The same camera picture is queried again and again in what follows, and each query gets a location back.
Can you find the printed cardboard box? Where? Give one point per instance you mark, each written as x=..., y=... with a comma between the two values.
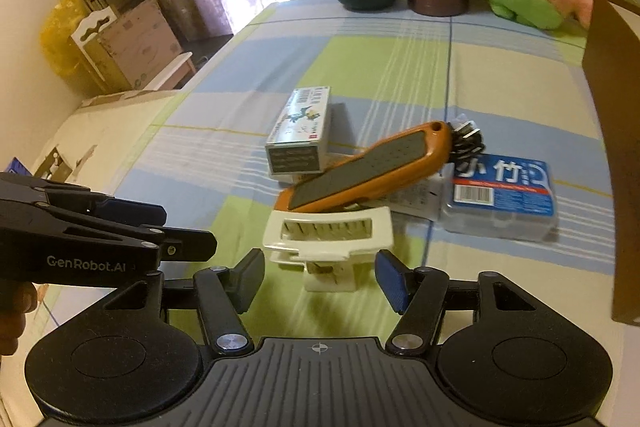
x=140, y=42

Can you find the orange grater tool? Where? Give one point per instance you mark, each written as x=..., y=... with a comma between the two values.
x=360, y=167

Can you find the brown cardboard shoe box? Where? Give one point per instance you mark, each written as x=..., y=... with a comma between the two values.
x=620, y=132

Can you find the white plastic clip holder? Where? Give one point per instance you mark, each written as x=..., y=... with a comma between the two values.
x=325, y=252

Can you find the white stool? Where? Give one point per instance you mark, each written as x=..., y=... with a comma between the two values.
x=170, y=74

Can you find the yellow plastic bag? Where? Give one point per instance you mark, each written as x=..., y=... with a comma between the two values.
x=57, y=32

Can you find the black binder clips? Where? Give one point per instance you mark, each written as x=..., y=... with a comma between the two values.
x=467, y=144

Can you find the clear case with blue label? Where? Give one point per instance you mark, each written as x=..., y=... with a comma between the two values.
x=500, y=202

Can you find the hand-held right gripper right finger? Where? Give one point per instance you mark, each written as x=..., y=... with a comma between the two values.
x=390, y=279

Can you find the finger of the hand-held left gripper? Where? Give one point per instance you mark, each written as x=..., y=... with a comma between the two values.
x=190, y=244
x=135, y=213

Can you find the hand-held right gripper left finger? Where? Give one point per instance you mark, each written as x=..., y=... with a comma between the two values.
x=250, y=279

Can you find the small white printed box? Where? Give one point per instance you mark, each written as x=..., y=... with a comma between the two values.
x=300, y=122

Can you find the beige printed sheet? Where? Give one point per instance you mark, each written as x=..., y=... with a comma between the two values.
x=110, y=127

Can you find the white printed tube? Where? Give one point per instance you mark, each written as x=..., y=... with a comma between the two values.
x=420, y=199

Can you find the person's left hand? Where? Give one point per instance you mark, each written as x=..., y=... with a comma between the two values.
x=12, y=322

